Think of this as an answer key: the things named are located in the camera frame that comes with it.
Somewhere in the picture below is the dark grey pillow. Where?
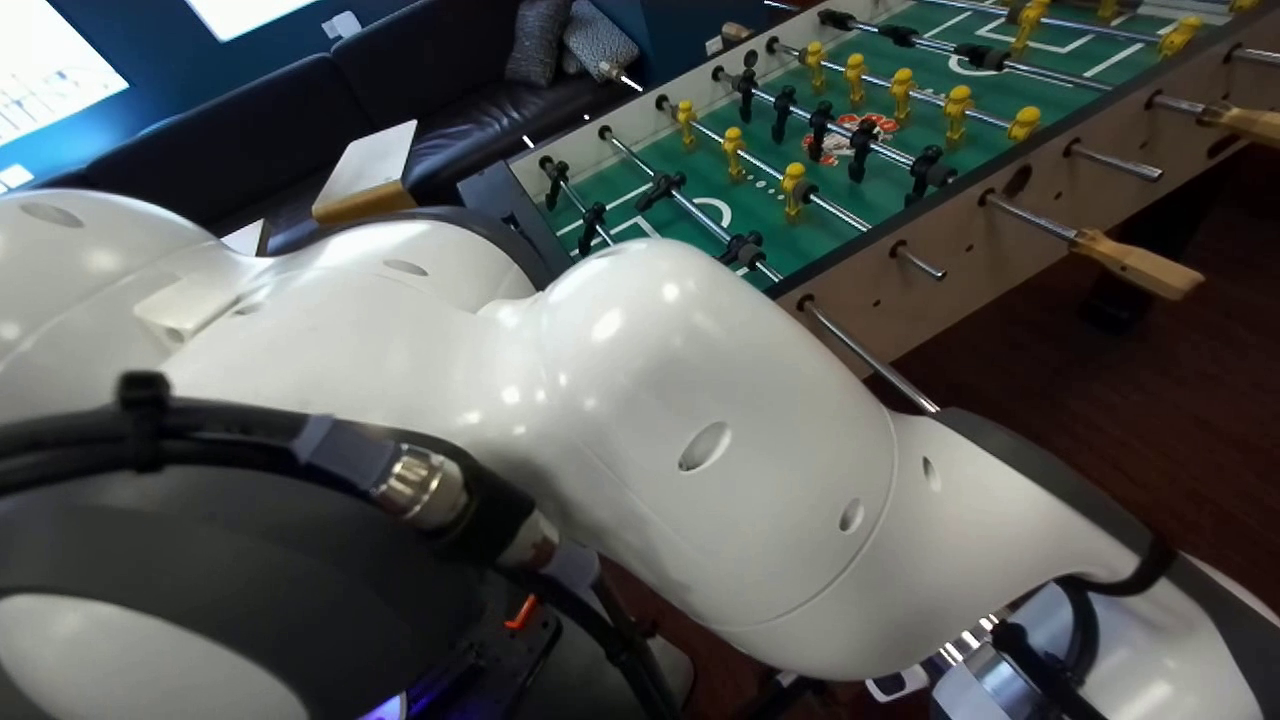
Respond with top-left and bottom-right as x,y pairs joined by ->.
501,0 -> 576,86

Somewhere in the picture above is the black clamp with orange tip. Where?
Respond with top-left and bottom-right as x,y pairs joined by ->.
501,589 -> 550,638

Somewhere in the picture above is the foosball table with green field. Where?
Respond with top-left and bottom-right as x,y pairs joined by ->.
455,0 -> 1280,405

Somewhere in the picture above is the light grey pillow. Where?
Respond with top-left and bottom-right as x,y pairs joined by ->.
565,0 -> 649,81

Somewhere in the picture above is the white wall panel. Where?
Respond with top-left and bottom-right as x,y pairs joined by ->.
185,0 -> 315,44

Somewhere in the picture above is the black leather sofa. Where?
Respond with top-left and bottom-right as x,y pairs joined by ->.
53,0 -> 646,255

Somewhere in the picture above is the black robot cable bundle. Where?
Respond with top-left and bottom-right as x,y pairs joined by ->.
0,366 -> 1185,720

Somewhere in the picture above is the small white wall paper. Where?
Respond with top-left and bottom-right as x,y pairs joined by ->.
315,9 -> 368,44

